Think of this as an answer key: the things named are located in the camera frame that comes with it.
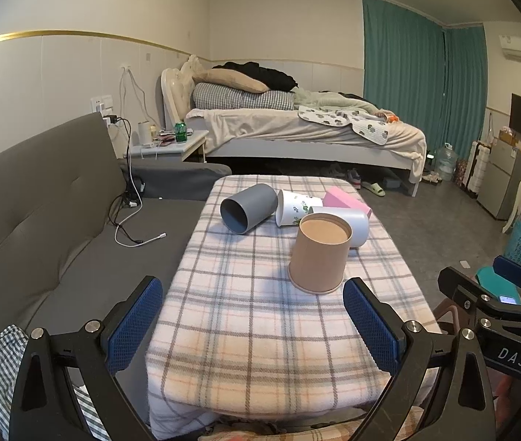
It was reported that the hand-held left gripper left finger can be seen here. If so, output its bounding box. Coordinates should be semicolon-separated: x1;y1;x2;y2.
8;276;164;441

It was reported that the plain white cup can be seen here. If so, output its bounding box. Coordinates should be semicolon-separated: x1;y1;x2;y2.
308;207;370;249

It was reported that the white wall cable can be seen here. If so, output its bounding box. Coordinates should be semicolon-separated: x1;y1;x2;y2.
119;65;163;125

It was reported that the beige pillow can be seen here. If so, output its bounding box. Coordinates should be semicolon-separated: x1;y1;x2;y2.
193;68;270;93

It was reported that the water jug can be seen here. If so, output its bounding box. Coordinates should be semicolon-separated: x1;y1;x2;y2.
437;143;458;182

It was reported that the grey green blanket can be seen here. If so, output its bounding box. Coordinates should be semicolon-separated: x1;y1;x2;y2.
294;88;380;115

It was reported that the white charging cable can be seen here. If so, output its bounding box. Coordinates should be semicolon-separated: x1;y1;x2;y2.
113;179;168;247

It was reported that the narrow teal curtain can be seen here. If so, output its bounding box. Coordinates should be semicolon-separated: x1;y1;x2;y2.
444;28;488;166

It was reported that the wide teal curtain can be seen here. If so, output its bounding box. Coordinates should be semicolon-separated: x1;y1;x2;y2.
362;0;447;157

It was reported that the checked pillow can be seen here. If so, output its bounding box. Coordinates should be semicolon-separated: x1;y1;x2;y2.
193;83;297;111

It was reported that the white bedside table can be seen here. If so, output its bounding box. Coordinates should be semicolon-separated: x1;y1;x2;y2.
125;129;210;164

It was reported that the bed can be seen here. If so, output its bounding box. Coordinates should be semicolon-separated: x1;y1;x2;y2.
162;67;427;196

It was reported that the grey sofa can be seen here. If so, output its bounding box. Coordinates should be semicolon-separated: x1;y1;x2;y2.
0;112;234;363

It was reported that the grey fridge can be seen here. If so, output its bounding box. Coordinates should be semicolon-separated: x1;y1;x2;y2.
477;140;521;220

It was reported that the pink box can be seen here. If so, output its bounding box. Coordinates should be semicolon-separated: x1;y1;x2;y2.
323;187;373;219

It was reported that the brown paper cup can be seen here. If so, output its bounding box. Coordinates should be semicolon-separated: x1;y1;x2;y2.
288;214;353;295

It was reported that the grey cup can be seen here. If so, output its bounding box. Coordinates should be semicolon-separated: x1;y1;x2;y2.
220;184;278;236

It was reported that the plaid blanket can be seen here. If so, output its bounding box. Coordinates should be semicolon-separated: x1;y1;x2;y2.
145;175;442;441

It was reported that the black clothing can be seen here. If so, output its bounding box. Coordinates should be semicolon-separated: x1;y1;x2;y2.
219;61;299;92

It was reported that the white leaf print cup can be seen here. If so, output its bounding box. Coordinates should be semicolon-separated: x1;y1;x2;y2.
275;189;325;227

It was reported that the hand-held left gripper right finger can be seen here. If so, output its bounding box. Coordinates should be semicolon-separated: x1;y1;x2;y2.
342;277;505;441

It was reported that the black cable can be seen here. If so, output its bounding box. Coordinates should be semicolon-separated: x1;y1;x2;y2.
108;117;144;245

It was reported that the leaf printed blanket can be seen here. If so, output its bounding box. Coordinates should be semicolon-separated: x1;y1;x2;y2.
298;105;392;145

